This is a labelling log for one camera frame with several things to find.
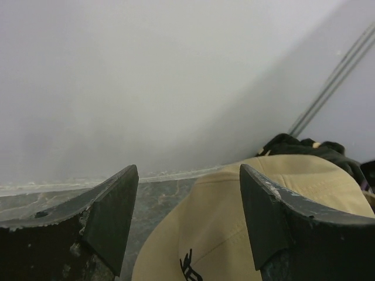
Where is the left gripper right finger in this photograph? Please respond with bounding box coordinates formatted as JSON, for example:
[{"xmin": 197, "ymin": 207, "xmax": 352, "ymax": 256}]
[{"xmin": 240, "ymin": 165, "xmax": 374, "ymax": 280}]

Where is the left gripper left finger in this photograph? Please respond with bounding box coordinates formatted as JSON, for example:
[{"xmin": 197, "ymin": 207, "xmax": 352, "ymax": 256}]
[{"xmin": 1, "ymin": 165, "xmax": 138, "ymax": 280}]

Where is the tan sport cap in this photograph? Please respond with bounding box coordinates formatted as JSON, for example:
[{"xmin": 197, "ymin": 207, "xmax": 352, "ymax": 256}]
[{"xmin": 132, "ymin": 155, "xmax": 374, "ymax": 280}]

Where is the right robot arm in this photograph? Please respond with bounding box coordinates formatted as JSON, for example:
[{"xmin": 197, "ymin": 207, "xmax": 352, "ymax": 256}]
[{"xmin": 360, "ymin": 160, "xmax": 375, "ymax": 194}]

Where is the black floral plush blanket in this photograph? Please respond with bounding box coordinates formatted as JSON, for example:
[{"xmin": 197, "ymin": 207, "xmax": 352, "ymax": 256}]
[{"xmin": 256, "ymin": 133, "xmax": 363, "ymax": 180}]

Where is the right corner aluminium post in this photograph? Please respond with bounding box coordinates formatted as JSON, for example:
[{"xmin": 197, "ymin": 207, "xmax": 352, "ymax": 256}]
[{"xmin": 288, "ymin": 21, "xmax": 374, "ymax": 137}]

